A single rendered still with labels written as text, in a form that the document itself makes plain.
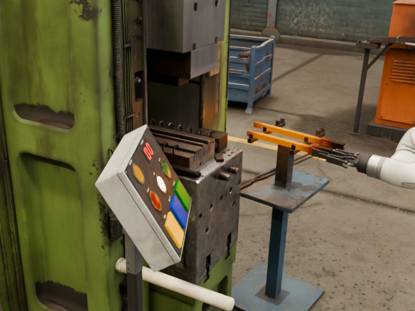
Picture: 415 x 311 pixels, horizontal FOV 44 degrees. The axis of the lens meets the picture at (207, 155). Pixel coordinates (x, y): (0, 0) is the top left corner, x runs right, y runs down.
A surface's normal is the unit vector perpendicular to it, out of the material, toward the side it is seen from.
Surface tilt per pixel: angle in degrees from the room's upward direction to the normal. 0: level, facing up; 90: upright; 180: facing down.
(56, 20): 89
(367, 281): 0
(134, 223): 90
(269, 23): 90
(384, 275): 0
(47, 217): 90
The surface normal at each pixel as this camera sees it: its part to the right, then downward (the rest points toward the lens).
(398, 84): -0.47, 0.33
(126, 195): -0.06, 0.38
